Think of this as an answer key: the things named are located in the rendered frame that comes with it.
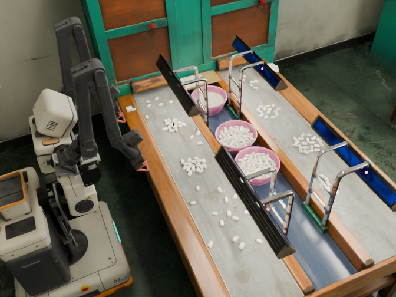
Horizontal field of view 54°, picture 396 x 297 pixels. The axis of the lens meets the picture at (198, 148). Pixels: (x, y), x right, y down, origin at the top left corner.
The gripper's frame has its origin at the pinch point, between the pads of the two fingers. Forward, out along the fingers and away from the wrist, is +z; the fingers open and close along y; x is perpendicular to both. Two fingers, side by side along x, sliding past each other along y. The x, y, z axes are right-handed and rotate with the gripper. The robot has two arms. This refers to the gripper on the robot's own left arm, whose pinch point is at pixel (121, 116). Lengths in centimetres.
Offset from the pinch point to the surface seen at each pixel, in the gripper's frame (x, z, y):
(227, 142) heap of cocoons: -40, 49, -23
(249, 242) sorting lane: -19, 39, -93
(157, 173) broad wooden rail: 3.3, 24.3, -31.1
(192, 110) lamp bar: -35.7, 8.1, -24.5
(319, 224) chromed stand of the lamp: -53, 59, -99
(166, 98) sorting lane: -24, 41, 38
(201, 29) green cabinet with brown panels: -74, 23, 53
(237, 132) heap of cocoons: -49, 54, -18
